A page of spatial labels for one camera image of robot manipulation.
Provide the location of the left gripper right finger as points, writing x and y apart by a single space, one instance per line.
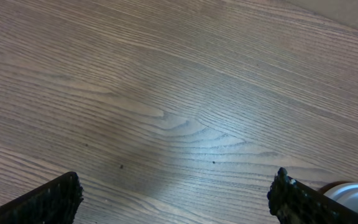
295 203

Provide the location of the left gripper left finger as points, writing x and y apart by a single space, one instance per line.
55 202

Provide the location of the blue bowl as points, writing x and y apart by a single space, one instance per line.
329 186

